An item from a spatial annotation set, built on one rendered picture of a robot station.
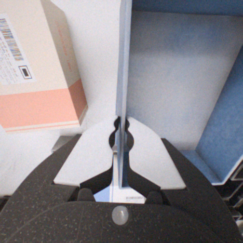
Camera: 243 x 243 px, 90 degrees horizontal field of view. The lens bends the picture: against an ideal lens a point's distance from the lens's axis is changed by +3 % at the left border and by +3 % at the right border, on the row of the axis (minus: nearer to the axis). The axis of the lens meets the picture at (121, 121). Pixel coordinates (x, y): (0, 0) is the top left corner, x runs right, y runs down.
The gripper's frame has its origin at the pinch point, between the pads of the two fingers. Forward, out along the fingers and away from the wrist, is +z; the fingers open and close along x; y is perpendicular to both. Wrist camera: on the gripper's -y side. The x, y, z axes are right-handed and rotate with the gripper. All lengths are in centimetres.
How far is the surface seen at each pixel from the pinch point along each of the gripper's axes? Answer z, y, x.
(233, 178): 28, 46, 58
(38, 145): 12.1, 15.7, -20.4
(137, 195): 4.5, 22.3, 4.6
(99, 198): 3.9, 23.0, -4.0
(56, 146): 8.5, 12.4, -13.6
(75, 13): 13.0, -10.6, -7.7
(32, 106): 5.1, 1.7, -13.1
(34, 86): 5.2, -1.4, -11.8
